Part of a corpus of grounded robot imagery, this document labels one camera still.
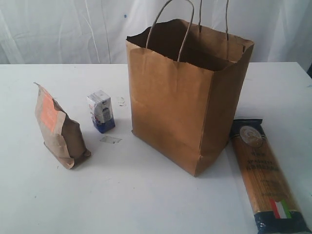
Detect small white blue carton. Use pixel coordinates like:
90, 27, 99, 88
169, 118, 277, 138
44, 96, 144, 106
87, 90, 115, 134

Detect kraft pouch with orange label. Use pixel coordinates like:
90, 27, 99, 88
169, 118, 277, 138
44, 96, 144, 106
35, 84, 91, 169

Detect spaghetti packet dark blue ends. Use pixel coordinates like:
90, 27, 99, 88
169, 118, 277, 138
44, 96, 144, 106
230, 119, 311, 234

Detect brown paper shopping bag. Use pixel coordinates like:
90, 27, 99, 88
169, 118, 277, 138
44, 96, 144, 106
126, 19, 254, 176

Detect clear plastic wrapper scrap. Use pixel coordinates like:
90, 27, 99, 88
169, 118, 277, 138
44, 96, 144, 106
100, 136, 121, 144

